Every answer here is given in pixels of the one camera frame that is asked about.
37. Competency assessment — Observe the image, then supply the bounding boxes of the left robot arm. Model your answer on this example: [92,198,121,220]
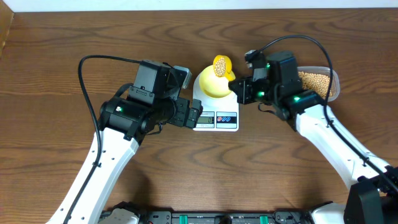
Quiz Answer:
[49,60,203,223]

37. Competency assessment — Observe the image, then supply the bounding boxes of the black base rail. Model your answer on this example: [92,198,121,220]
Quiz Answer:
[98,202,315,224]

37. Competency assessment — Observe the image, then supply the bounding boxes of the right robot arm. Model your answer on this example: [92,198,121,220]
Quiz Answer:
[229,50,397,223]

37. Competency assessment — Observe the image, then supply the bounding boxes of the pale yellow bowl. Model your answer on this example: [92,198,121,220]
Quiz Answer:
[199,65,231,98]

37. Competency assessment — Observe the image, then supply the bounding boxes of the clear plastic soybean container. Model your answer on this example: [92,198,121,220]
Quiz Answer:
[297,66,340,102]

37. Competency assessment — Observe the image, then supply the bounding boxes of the white digital kitchen scale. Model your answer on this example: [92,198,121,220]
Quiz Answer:
[193,73,239,132]

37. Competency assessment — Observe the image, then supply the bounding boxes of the yellow measuring scoop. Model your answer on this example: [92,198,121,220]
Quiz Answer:
[213,55,236,82]

